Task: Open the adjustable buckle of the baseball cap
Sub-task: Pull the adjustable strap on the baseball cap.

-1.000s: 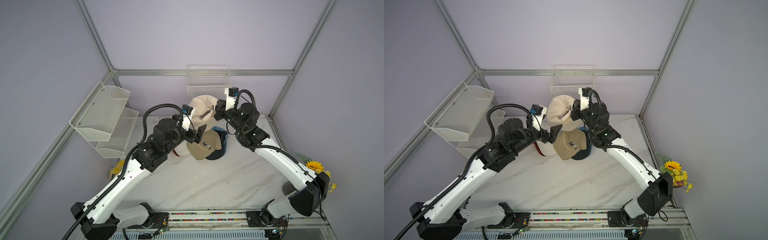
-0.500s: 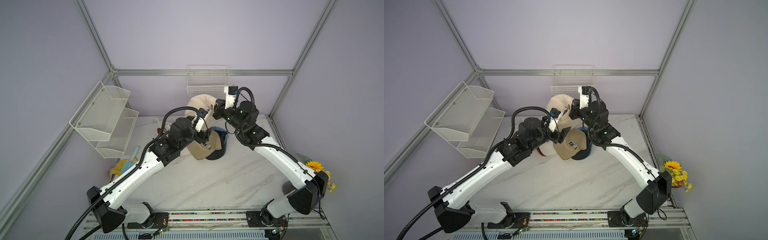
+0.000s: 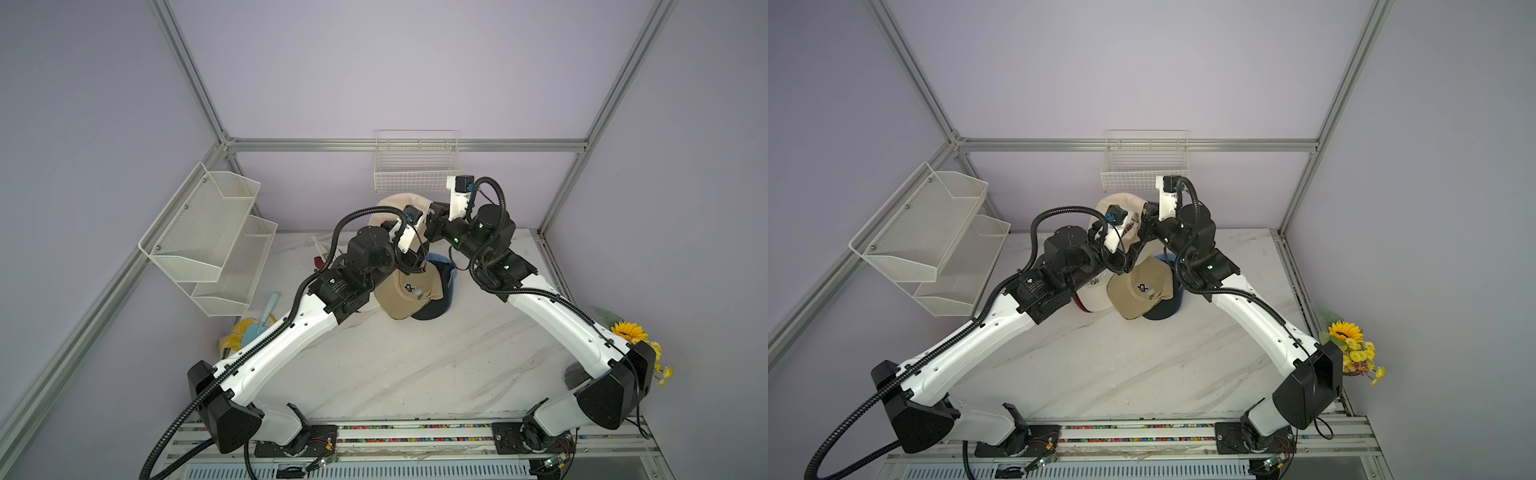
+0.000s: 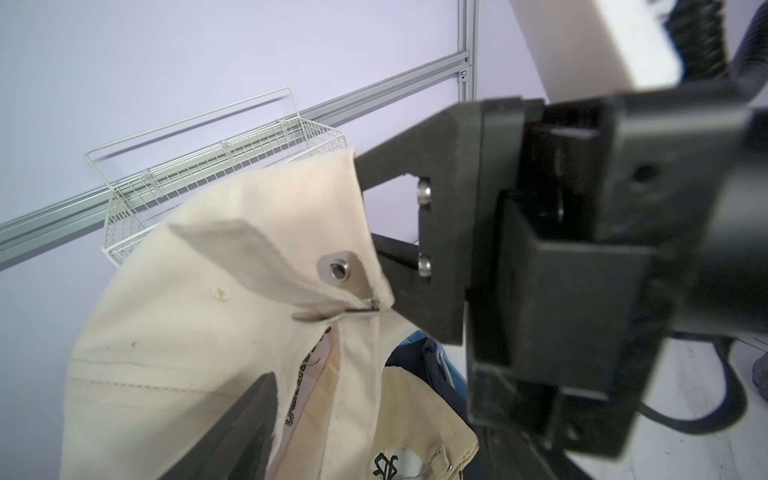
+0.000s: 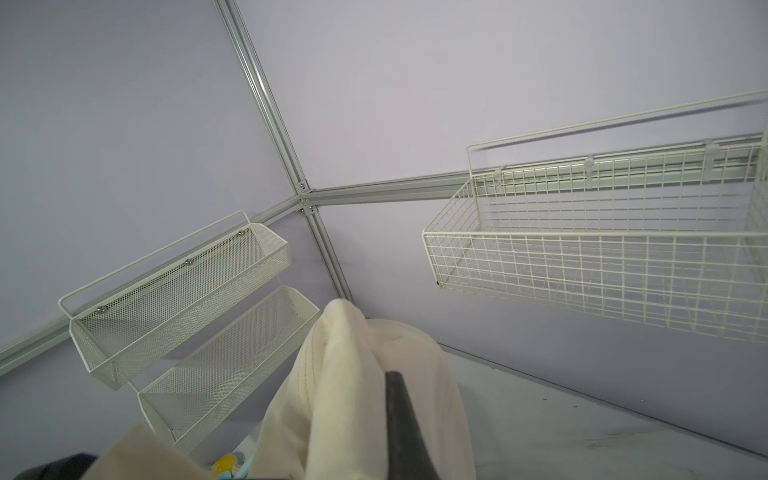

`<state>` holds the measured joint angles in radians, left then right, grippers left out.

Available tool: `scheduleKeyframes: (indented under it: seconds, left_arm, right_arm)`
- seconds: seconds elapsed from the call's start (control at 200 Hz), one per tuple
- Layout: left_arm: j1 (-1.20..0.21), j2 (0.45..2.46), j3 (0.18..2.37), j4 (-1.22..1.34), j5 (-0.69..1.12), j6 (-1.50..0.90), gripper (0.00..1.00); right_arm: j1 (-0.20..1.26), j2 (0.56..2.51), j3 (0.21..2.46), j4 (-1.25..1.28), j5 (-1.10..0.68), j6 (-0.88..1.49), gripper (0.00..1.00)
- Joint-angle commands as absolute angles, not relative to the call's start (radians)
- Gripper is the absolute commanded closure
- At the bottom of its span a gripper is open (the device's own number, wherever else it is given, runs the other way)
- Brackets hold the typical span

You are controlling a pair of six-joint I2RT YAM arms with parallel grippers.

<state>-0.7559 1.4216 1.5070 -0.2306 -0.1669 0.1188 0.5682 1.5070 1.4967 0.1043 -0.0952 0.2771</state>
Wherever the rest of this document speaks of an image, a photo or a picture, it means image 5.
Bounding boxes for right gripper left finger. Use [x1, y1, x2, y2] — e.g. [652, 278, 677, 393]
[14, 453, 98, 480]

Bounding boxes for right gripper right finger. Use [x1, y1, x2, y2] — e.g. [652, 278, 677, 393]
[385, 371, 439, 480]

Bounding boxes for yellow object behind arm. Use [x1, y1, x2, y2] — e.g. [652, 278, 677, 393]
[210, 453, 241, 480]

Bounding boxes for white wire wall basket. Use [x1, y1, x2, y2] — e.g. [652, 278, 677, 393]
[422, 126, 767, 343]

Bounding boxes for white mesh two-tier shelf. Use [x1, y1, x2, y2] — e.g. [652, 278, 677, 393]
[58, 211, 319, 452]

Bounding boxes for beige baseball cap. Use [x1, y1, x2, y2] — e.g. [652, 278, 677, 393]
[80, 298, 478, 480]

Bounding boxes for aluminium frame rails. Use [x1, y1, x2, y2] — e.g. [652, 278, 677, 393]
[0, 0, 768, 379]

